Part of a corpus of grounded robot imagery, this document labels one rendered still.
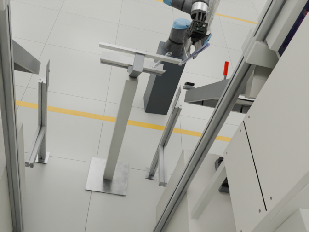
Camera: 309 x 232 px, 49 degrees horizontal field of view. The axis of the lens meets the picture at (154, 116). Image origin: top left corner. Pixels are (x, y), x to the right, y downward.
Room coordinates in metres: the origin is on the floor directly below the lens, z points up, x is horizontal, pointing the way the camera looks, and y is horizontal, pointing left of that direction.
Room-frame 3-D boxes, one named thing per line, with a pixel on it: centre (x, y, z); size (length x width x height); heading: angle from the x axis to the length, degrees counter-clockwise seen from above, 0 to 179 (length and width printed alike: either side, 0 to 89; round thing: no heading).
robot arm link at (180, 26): (2.05, 0.02, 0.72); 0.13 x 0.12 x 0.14; 81
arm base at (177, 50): (2.05, 0.02, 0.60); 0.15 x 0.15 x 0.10
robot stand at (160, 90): (2.05, 0.02, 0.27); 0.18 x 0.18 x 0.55; 18
